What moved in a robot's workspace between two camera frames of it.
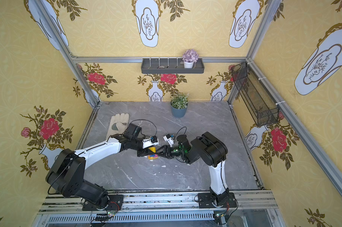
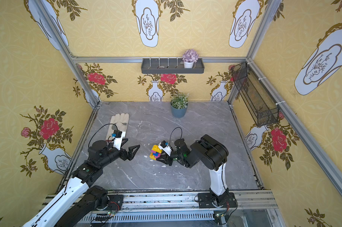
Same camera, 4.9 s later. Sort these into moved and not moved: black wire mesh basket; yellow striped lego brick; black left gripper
Moved: black left gripper
Not moved: yellow striped lego brick; black wire mesh basket
